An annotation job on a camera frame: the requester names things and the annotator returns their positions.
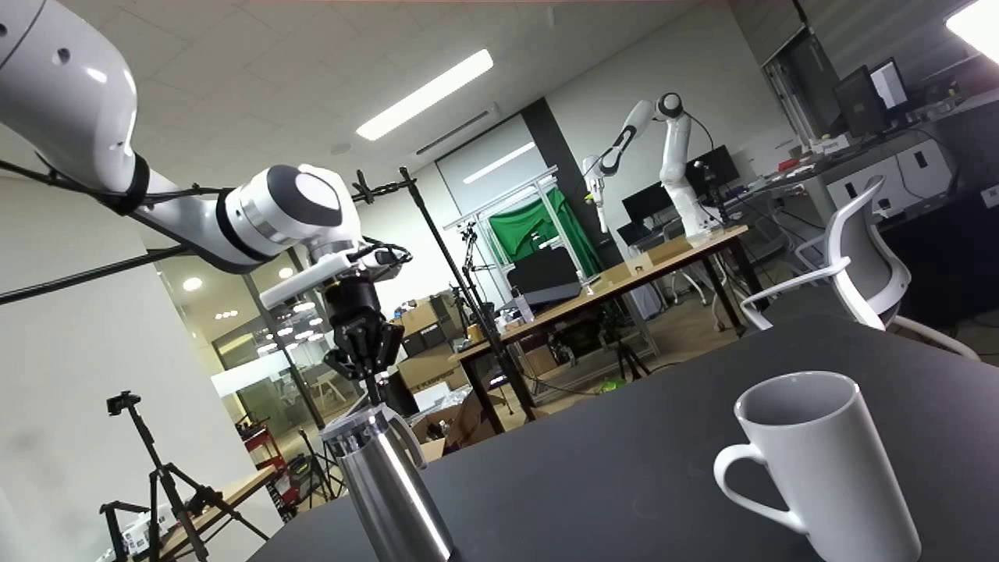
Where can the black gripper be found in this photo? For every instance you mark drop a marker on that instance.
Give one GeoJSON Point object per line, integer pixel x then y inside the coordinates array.
{"type": "Point", "coordinates": [350, 302]}

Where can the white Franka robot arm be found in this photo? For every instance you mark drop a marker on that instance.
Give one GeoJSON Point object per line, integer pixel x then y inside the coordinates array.
{"type": "Point", "coordinates": [73, 96]}

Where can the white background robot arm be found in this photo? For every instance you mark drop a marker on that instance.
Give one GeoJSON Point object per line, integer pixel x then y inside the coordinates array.
{"type": "Point", "coordinates": [679, 167]}

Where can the stainless steel bottle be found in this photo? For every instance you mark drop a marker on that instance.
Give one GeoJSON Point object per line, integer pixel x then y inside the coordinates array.
{"type": "Point", "coordinates": [390, 489]}

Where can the cardboard box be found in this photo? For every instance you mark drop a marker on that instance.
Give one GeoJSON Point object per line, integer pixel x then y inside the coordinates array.
{"type": "Point", "coordinates": [429, 324]}
{"type": "Point", "coordinates": [434, 375]}

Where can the black stand pole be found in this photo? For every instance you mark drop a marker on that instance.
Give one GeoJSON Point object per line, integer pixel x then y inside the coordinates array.
{"type": "Point", "coordinates": [469, 299]}

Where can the black box on table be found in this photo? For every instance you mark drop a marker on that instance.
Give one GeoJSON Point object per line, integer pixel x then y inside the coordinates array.
{"type": "Point", "coordinates": [545, 276]}

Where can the green screen cloth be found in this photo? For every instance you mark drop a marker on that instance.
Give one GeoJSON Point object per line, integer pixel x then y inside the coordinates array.
{"type": "Point", "coordinates": [530, 230]}

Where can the long wooden table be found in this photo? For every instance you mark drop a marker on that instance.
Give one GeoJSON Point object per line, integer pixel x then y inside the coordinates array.
{"type": "Point", "coordinates": [612, 286]}

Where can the long ceiling light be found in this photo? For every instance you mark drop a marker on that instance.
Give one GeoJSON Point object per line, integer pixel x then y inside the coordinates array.
{"type": "Point", "coordinates": [426, 96]}

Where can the black boom pole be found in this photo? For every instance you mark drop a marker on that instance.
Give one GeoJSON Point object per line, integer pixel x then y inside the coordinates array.
{"type": "Point", "coordinates": [83, 276]}

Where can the black computer monitor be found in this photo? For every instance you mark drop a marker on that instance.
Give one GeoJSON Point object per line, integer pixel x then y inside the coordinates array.
{"type": "Point", "coordinates": [647, 213]}

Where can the black equipment box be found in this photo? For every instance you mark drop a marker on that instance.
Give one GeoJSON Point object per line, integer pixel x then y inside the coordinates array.
{"type": "Point", "coordinates": [712, 172]}

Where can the white ceramic mug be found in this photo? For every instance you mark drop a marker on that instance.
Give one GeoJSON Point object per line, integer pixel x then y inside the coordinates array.
{"type": "Point", "coordinates": [829, 479]}

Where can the white office chair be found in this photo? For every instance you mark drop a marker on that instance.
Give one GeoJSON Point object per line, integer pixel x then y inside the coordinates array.
{"type": "Point", "coordinates": [870, 266]}

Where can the white cabinet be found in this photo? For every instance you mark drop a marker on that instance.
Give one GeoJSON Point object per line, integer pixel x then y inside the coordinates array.
{"type": "Point", "coordinates": [894, 175]}

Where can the lit monitor screen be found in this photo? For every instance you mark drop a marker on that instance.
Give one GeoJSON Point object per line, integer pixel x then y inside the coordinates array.
{"type": "Point", "coordinates": [891, 85]}

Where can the square ceiling light panel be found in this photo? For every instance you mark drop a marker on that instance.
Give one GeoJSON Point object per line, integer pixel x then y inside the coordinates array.
{"type": "Point", "coordinates": [982, 25]}

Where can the black tripod with camera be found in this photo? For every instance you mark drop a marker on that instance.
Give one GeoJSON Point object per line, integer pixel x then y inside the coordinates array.
{"type": "Point", "coordinates": [160, 489]}

